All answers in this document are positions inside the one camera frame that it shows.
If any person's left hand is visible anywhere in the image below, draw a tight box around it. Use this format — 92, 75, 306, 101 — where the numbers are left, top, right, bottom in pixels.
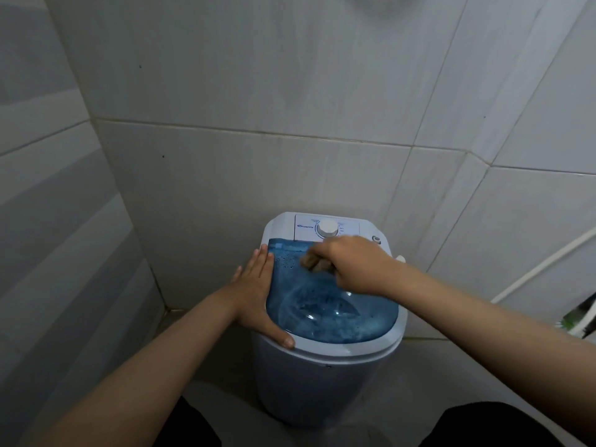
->
212, 244, 296, 350

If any person's right hand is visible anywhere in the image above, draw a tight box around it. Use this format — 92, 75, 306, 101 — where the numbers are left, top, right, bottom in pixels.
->
300, 236, 409, 298

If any blue transparent washer lid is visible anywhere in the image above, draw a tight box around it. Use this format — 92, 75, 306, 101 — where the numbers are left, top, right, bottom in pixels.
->
265, 237, 400, 345

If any white mini washing machine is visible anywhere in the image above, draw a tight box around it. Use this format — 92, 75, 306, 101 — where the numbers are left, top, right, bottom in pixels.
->
251, 211, 409, 430

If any person's left forearm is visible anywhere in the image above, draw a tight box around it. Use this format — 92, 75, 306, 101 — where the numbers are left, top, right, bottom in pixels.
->
35, 293, 240, 447

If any person's right forearm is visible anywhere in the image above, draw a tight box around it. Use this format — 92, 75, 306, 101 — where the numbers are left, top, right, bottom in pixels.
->
395, 267, 596, 436

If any person's left leg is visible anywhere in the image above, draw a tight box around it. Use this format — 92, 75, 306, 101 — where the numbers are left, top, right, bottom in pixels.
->
153, 397, 222, 447

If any person's leg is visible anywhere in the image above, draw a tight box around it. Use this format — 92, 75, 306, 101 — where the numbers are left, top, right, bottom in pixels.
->
153, 397, 222, 447
418, 401, 574, 447

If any person's right leg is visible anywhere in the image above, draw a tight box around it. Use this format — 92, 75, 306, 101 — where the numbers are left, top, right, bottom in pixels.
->
418, 401, 574, 447

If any green brush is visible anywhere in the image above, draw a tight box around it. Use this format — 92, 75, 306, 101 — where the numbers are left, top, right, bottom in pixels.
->
555, 293, 596, 332

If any white hose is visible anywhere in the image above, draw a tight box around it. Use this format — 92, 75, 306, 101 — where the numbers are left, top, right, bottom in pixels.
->
491, 227, 596, 304

